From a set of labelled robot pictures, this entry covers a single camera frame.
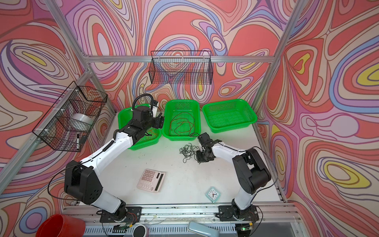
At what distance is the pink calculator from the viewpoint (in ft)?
2.68

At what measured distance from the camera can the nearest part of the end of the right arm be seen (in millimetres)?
684

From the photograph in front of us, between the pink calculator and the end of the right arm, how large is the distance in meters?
0.24
